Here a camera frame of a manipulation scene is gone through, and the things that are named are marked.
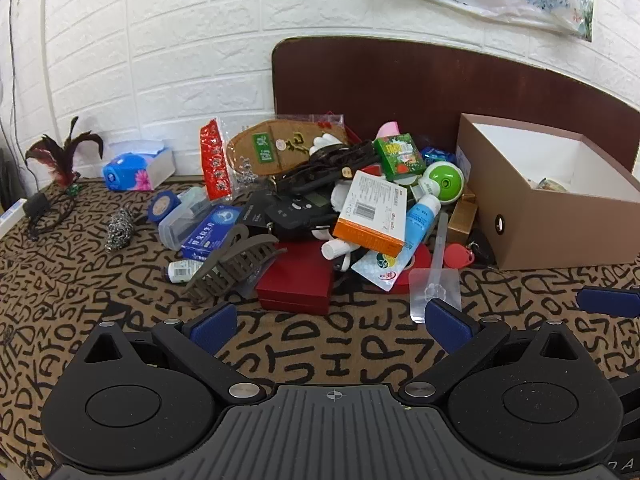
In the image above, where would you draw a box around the steel wool scrubber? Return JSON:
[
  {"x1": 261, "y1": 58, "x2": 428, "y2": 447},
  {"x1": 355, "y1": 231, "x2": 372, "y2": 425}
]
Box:
[{"x1": 104, "y1": 208, "x2": 137, "y2": 254}]

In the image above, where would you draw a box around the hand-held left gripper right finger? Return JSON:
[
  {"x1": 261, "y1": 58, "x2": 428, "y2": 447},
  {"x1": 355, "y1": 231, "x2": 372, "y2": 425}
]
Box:
[{"x1": 400, "y1": 297, "x2": 584, "y2": 404}]

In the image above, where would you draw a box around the gold box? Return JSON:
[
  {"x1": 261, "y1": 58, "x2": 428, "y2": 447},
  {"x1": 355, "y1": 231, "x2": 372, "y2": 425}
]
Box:
[{"x1": 446, "y1": 191, "x2": 479, "y2": 246}]

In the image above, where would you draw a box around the black charger with cable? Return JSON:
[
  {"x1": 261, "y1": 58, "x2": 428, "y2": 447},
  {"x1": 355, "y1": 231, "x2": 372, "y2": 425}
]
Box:
[{"x1": 22, "y1": 192, "x2": 77, "y2": 239}]

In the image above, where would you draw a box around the red gift box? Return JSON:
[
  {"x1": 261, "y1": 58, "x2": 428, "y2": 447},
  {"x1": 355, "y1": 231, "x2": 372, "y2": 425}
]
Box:
[{"x1": 255, "y1": 254, "x2": 335, "y2": 316}]

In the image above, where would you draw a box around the blue medicine box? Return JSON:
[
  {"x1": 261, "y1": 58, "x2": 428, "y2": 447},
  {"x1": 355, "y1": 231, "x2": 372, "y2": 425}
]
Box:
[{"x1": 180, "y1": 205, "x2": 242, "y2": 262}]

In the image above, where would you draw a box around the green white round device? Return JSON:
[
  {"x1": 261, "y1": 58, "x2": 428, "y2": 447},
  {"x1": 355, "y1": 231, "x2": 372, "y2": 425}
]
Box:
[{"x1": 416, "y1": 161, "x2": 464, "y2": 205}]

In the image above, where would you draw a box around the brown hair claw clip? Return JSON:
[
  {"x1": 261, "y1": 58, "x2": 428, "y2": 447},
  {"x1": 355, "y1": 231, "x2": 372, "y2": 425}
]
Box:
[{"x1": 182, "y1": 225, "x2": 289, "y2": 306}]

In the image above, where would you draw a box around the dark red feather toy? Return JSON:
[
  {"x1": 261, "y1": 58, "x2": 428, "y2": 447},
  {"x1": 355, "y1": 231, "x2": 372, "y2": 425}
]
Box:
[{"x1": 25, "y1": 116, "x2": 105, "y2": 195}]

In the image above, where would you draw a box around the blue white tube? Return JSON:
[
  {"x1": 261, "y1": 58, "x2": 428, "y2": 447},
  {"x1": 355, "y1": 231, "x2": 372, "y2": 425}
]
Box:
[{"x1": 352, "y1": 194, "x2": 443, "y2": 292}]

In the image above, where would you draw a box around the red key fob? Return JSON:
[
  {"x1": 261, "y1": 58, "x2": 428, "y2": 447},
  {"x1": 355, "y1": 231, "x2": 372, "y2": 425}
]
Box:
[{"x1": 442, "y1": 242, "x2": 474, "y2": 267}]

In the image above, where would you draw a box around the black key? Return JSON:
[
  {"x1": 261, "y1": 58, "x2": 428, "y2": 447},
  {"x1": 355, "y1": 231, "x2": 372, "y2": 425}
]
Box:
[{"x1": 469, "y1": 241, "x2": 497, "y2": 264}]

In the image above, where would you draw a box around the black wall cable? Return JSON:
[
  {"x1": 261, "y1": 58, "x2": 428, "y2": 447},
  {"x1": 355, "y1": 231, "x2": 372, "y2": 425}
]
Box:
[{"x1": 6, "y1": 0, "x2": 29, "y2": 163}]

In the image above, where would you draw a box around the white round pad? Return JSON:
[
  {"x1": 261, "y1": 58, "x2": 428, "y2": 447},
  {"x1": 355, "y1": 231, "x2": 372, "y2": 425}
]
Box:
[{"x1": 328, "y1": 181, "x2": 353, "y2": 212}]

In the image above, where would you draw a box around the round blue tin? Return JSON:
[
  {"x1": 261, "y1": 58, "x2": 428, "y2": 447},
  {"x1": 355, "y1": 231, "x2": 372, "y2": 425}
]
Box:
[{"x1": 149, "y1": 190, "x2": 182, "y2": 224}]

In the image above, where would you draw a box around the blue tissue pack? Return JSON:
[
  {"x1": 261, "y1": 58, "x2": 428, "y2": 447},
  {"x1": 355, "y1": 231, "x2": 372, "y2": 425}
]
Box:
[{"x1": 102, "y1": 141, "x2": 176, "y2": 192}]

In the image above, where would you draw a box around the brown cardboard box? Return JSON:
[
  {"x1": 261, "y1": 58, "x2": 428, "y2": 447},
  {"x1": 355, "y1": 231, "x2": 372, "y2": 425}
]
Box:
[{"x1": 456, "y1": 112, "x2": 640, "y2": 272}]

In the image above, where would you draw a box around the small white bottle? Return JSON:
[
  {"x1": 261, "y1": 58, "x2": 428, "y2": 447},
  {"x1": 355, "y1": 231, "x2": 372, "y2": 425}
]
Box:
[{"x1": 167, "y1": 259, "x2": 199, "y2": 284}]

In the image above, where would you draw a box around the white flat box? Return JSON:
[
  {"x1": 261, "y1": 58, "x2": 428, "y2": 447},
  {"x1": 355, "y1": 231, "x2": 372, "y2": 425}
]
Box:
[{"x1": 0, "y1": 199, "x2": 27, "y2": 235}]

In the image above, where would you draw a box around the white capped cylinder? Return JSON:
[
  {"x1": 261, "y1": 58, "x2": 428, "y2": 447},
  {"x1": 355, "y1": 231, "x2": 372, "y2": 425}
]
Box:
[{"x1": 321, "y1": 239, "x2": 362, "y2": 261}]

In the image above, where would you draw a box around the clear plastic case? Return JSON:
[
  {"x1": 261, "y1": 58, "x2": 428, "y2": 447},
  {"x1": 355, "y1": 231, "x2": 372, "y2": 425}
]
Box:
[{"x1": 158, "y1": 187, "x2": 212, "y2": 250}]

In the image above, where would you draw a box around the orange white medicine box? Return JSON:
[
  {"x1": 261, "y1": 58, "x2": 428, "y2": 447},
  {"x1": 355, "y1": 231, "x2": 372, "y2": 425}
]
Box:
[{"x1": 332, "y1": 170, "x2": 409, "y2": 261}]

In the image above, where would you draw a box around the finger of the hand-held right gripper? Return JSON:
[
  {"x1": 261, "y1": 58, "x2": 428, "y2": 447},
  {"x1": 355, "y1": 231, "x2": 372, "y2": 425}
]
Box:
[{"x1": 575, "y1": 285, "x2": 640, "y2": 319}]

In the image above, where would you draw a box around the brown lettered blanket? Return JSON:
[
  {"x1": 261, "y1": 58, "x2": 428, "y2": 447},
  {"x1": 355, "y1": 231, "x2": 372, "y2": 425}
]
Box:
[{"x1": 0, "y1": 174, "x2": 640, "y2": 480}]

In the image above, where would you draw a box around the packaged brown insole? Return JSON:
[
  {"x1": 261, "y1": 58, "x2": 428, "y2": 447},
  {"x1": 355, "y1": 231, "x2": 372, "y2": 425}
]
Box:
[{"x1": 225, "y1": 116, "x2": 347, "y2": 182}]

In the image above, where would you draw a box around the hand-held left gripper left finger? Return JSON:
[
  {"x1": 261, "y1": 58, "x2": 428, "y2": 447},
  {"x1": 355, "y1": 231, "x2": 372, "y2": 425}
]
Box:
[{"x1": 85, "y1": 302, "x2": 268, "y2": 404}]

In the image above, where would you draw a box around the silver bead chain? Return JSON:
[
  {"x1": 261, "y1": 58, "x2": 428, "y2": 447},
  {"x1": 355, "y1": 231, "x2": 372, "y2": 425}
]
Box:
[{"x1": 234, "y1": 156, "x2": 267, "y2": 184}]

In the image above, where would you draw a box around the blue candy wrapper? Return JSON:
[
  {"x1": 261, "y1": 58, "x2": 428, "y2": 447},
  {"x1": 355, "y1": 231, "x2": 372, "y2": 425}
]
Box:
[{"x1": 421, "y1": 147, "x2": 457, "y2": 166}]

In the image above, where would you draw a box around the red tape roll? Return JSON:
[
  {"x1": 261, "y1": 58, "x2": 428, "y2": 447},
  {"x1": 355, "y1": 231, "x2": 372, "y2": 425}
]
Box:
[{"x1": 394, "y1": 244, "x2": 437, "y2": 294}]

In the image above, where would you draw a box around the green printed box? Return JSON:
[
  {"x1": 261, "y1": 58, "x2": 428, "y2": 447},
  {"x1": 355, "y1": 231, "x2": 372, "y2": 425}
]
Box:
[{"x1": 373, "y1": 133, "x2": 427, "y2": 181}]

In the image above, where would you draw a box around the dark brown wooden headboard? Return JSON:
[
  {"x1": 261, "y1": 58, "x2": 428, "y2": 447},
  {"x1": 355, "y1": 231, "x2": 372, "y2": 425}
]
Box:
[{"x1": 271, "y1": 36, "x2": 640, "y2": 173}]

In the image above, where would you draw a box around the red snack packet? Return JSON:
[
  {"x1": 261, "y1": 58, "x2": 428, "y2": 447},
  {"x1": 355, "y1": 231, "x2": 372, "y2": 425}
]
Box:
[{"x1": 199, "y1": 119, "x2": 236, "y2": 202}]

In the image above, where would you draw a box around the black device with buttons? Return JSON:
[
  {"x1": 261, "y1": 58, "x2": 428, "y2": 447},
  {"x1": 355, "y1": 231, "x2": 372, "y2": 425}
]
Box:
[{"x1": 264, "y1": 191, "x2": 342, "y2": 242}]

